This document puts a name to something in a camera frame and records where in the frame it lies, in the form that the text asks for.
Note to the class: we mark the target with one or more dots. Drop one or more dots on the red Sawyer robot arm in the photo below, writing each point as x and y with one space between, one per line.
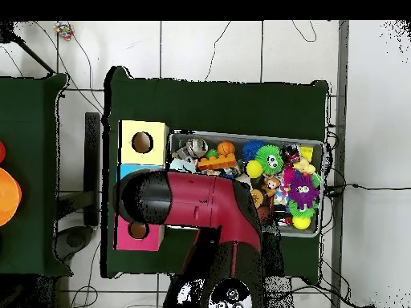
205 199

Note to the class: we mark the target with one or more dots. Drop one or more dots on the shallow clear bin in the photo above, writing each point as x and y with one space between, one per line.
244 136

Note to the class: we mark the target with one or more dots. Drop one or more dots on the wooden box with three holes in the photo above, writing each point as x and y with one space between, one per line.
131 131

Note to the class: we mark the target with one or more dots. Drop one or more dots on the orange building block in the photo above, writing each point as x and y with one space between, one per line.
217 162

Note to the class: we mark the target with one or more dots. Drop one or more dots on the crushed silver can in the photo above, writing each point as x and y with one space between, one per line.
196 147

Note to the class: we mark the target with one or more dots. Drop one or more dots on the small orange basketball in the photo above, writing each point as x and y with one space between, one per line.
226 148

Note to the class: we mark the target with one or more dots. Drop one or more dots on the yellow ball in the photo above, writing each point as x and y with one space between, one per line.
254 169

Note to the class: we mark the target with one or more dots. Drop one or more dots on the blue spiky ball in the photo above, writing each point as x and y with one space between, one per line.
250 149

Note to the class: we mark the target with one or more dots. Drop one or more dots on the green spiky ball with eyes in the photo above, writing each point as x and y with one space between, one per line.
269 158

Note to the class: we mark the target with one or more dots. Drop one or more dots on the dark green table cloth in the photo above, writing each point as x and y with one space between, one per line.
218 102

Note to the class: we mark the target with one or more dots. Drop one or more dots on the purple spiky monster toy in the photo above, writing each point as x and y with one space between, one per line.
303 189

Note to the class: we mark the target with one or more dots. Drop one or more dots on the green covered side table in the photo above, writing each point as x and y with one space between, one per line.
32 128

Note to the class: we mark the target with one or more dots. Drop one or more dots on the orange bowl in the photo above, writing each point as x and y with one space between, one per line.
8 196

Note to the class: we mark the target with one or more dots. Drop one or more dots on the small colourful toy on floor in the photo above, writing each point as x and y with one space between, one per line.
63 29

